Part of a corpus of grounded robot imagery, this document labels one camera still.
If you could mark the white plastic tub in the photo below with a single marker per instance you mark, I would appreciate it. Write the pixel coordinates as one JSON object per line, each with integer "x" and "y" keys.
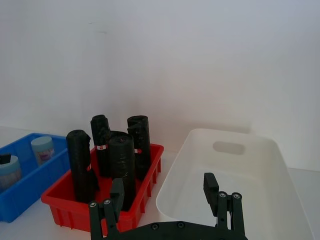
{"x": 190, "y": 160}

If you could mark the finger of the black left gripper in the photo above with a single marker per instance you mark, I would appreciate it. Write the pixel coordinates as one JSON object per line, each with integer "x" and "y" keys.
{"x": 5, "y": 159}

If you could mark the red plastic bin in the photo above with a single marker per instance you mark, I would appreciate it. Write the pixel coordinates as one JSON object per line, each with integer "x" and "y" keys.
{"x": 65, "y": 212}

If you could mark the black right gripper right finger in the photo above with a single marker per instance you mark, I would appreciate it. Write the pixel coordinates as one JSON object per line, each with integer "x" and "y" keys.
{"x": 212, "y": 195}

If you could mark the clear jar with blue lid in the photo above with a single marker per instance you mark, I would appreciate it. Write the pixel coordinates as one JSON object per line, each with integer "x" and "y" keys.
{"x": 10, "y": 175}
{"x": 43, "y": 150}

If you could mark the black garbage bag roll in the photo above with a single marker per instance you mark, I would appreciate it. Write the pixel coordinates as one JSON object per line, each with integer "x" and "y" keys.
{"x": 122, "y": 162}
{"x": 100, "y": 132}
{"x": 141, "y": 140}
{"x": 80, "y": 162}

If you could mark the blue plastic bin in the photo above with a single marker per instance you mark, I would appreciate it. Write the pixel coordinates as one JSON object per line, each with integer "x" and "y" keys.
{"x": 25, "y": 195}

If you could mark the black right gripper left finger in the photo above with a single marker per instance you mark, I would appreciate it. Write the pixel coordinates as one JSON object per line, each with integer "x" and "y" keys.
{"x": 117, "y": 197}

